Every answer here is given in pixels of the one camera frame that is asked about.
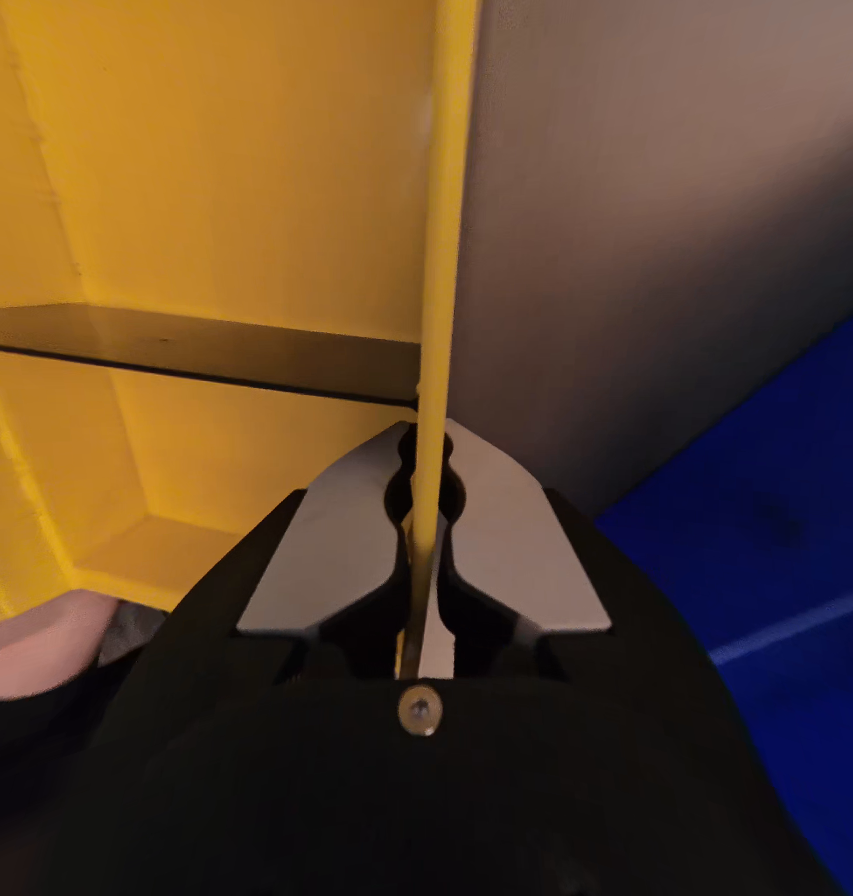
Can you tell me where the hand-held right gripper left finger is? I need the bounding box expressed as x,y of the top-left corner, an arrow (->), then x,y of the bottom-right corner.
236,420 -> 410,679

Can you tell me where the blue plastic bin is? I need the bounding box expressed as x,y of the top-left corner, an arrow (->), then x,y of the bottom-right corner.
594,301 -> 853,896

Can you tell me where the yellow plastic bin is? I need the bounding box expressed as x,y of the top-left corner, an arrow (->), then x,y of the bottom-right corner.
0,0 -> 482,680

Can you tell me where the person's bare leg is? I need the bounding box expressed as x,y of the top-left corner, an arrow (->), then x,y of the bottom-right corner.
0,588 -> 119,701

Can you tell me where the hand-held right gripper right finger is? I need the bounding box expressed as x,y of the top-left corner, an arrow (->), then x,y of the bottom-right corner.
437,419 -> 613,679

